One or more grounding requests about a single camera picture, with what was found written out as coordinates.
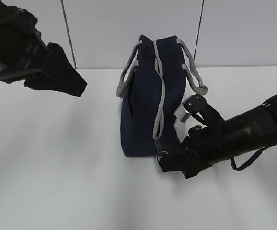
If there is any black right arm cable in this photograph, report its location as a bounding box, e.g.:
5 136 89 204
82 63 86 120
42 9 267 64
230 146 270 171

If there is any navy and white lunch bag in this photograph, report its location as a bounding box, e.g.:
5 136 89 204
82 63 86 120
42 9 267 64
116 35 208 157

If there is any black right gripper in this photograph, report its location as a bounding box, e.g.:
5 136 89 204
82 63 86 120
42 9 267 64
158 124 227 179

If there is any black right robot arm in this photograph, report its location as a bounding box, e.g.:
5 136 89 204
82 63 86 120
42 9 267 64
156 94 277 179

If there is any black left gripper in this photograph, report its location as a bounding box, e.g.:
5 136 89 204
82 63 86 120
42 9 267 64
0 0 87 97

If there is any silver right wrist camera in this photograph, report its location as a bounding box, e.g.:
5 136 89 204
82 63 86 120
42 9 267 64
174 94 223 125

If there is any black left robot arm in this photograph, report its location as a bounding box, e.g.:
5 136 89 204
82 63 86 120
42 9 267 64
0 0 87 97

